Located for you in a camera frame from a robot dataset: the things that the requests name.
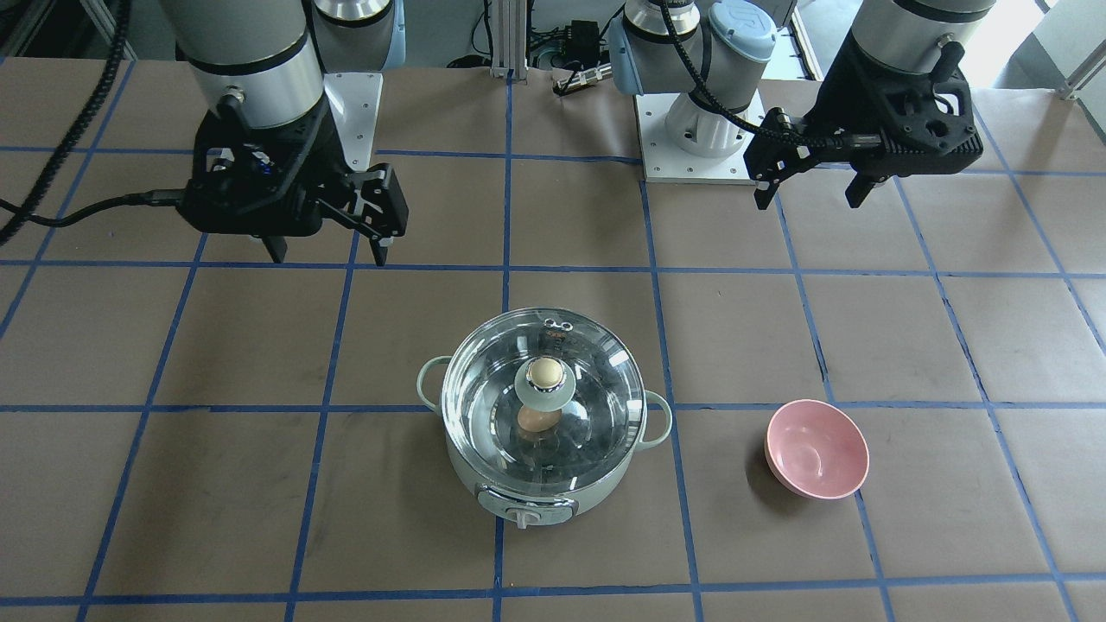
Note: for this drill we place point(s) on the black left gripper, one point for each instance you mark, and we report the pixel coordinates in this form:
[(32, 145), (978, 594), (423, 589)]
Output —
[(831, 108)]

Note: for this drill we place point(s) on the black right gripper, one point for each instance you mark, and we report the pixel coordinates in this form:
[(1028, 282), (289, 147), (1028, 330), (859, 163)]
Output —
[(331, 152)]

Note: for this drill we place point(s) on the glass pot lid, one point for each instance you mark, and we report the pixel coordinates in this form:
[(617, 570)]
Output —
[(544, 358)]

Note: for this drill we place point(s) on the brown egg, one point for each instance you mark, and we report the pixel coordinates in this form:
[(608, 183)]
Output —
[(533, 421)]

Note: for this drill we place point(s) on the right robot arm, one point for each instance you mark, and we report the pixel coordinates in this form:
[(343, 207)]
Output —
[(293, 90)]

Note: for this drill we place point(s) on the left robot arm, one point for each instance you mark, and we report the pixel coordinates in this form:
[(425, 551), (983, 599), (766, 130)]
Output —
[(718, 55)]

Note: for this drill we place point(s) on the light green electric pot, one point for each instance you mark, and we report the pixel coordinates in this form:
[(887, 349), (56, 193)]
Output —
[(527, 510)]

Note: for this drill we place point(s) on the pink bowl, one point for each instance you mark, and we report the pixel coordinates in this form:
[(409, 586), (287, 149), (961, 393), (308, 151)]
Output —
[(816, 451)]

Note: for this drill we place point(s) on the aluminium frame post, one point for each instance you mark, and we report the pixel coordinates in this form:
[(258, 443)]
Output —
[(508, 28)]

